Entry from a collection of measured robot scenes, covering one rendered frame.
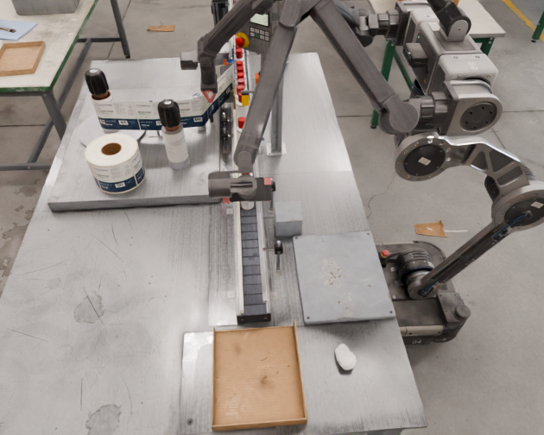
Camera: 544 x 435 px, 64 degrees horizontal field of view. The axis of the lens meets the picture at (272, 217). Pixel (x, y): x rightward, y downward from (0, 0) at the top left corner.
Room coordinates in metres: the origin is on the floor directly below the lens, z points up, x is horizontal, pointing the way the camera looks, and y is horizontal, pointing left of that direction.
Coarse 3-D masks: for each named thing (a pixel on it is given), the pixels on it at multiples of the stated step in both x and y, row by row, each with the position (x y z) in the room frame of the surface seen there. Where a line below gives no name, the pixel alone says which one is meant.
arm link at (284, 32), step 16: (288, 0) 1.08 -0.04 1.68; (288, 16) 1.06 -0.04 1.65; (288, 32) 1.06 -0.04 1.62; (272, 48) 1.04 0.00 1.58; (288, 48) 1.04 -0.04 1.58; (272, 64) 1.02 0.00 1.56; (272, 80) 0.99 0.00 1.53; (256, 96) 0.97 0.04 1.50; (272, 96) 0.97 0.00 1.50; (256, 112) 0.94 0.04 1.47; (256, 128) 0.91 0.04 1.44; (240, 144) 0.88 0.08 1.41; (256, 144) 0.88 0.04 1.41
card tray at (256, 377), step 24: (216, 336) 0.64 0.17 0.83; (240, 336) 0.64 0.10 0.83; (264, 336) 0.65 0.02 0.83; (288, 336) 0.65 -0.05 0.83; (216, 360) 0.57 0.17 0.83; (240, 360) 0.57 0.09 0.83; (264, 360) 0.57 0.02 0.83; (288, 360) 0.57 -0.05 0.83; (216, 384) 0.49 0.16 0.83; (240, 384) 0.49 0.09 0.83; (264, 384) 0.49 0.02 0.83; (288, 384) 0.49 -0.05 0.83; (216, 408) 0.42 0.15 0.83; (240, 408) 0.42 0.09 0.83; (264, 408) 0.42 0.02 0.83; (288, 408) 0.42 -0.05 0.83
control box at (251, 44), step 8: (272, 16) 1.55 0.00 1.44; (248, 24) 1.60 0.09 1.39; (256, 24) 1.58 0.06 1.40; (240, 32) 1.62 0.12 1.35; (248, 32) 1.60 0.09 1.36; (248, 40) 1.60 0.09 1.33; (256, 40) 1.58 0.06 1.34; (248, 48) 1.60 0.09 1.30; (256, 48) 1.58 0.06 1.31; (264, 48) 1.56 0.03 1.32
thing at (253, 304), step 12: (252, 168) 1.39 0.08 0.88; (240, 204) 1.18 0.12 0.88; (240, 216) 1.11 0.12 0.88; (252, 216) 1.12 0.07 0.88; (252, 228) 1.05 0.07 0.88; (252, 240) 1.00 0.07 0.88; (252, 252) 0.94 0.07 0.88; (252, 264) 0.89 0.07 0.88; (252, 276) 0.84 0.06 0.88; (252, 288) 0.79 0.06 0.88; (252, 300) 0.75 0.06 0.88; (252, 312) 0.70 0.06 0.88; (264, 312) 0.70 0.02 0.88
